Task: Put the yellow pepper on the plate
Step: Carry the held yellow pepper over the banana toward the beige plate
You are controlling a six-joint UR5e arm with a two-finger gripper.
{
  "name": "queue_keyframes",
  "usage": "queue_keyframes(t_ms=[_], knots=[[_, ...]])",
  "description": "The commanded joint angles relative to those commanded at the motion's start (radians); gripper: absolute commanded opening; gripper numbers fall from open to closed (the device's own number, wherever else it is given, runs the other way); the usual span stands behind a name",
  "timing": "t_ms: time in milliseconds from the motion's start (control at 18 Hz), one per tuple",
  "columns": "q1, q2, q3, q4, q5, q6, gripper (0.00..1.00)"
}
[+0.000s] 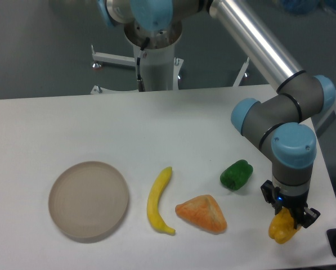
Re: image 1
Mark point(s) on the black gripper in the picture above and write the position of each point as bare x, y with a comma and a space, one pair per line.
294, 198

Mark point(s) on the yellow bell pepper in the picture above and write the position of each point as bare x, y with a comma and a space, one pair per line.
282, 228

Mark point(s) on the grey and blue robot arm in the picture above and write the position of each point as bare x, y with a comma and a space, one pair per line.
275, 127

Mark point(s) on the green bell pepper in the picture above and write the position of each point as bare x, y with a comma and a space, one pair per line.
236, 175

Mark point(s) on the beige round plate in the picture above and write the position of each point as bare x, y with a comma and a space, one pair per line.
88, 201

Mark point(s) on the orange bread wedge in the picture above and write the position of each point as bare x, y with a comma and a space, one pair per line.
204, 212

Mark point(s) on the yellow banana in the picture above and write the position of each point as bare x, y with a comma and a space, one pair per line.
152, 209

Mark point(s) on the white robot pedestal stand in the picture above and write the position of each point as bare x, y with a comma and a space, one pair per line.
174, 58

